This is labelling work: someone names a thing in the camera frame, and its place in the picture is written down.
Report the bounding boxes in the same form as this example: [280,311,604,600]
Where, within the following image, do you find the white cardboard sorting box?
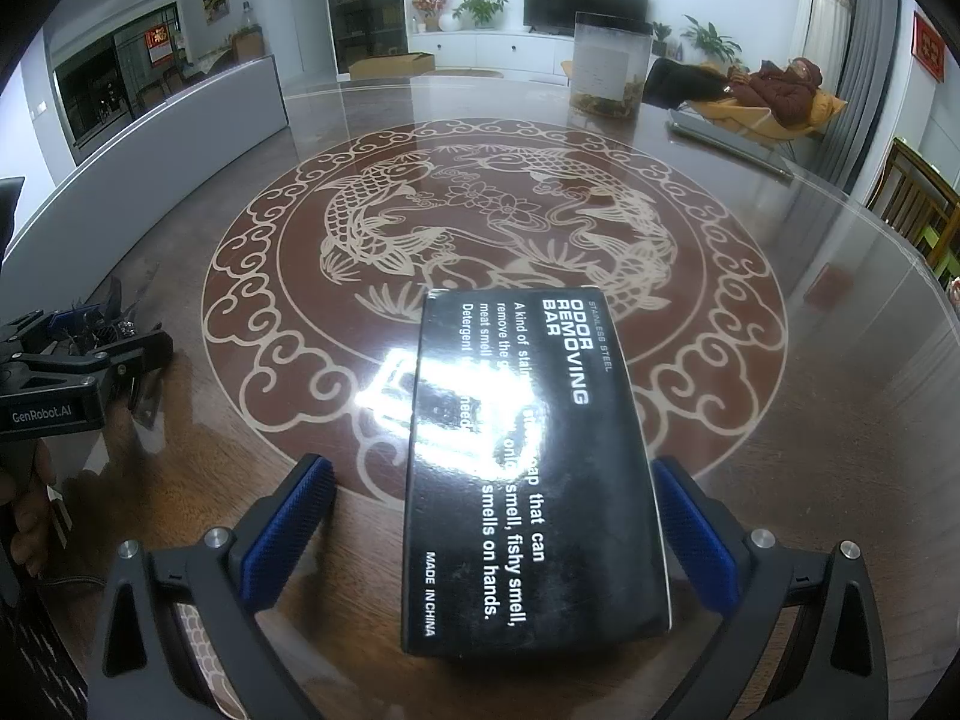
[2,57,288,317]

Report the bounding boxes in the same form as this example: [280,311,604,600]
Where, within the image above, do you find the clear glass fish tank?
[569,11,652,121]

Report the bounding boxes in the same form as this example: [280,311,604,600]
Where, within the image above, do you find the white tv cabinet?
[407,29,574,82]

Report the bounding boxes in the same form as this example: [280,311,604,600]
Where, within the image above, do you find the brown cardboard box on floor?
[348,52,436,82]

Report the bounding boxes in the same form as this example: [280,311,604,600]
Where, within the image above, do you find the red wall hanging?
[911,11,947,83]

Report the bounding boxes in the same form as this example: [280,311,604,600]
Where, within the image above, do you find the red flower bouquet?
[412,0,449,32]

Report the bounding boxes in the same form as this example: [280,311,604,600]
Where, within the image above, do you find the black odor removing bar box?
[402,288,672,658]

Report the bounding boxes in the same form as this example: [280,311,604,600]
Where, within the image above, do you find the green potted plant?
[454,0,509,29]

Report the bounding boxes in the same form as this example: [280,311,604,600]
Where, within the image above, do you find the green plant beside television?
[682,15,742,64]

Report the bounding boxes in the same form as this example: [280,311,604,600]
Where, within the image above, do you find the wooden dining chair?
[867,137,958,288]

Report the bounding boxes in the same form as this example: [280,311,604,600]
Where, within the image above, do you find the person in red jacket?
[643,57,822,127]

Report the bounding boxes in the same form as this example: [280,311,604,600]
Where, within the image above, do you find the yellow lounge chair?
[686,91,846,146]

